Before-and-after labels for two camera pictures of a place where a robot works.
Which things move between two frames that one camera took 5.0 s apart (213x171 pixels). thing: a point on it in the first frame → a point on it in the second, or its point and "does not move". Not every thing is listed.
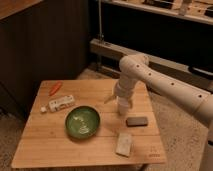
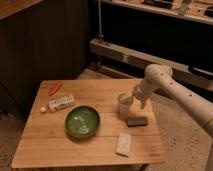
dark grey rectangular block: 136,121 does not move
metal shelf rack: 176,35 does not move
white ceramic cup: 123,105 does not move
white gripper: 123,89 → 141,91
